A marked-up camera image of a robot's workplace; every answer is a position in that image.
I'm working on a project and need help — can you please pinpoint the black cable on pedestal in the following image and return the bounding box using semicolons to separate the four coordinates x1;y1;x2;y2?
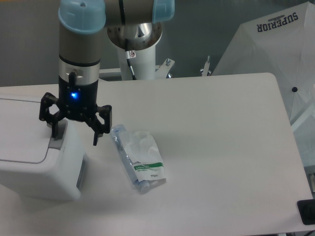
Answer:
125;39;137;81

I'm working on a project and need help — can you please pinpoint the white superior umbrella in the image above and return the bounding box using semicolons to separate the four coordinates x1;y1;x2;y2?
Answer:
211;1;315;138

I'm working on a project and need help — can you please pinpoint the crumpled white plastic package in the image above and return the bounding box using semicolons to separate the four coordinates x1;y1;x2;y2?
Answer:
110;124;166;194

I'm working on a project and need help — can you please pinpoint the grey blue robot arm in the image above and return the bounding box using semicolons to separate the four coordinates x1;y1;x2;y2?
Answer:
39;0;175;144

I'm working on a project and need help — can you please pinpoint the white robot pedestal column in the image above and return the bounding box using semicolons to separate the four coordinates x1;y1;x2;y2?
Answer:
107;23;162;81

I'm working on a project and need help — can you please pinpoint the white push-lid trash can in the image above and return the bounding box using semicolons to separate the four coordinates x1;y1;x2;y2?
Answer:
0;93;87;201

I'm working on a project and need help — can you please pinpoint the white metal base frame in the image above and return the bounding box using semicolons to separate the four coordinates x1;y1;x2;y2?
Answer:
99;55;212;81

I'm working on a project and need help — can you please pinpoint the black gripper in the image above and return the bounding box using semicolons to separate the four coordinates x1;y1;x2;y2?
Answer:
39;77;112;146

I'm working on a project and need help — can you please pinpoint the black device at table corner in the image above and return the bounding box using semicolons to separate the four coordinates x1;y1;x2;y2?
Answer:
297;199;315;225

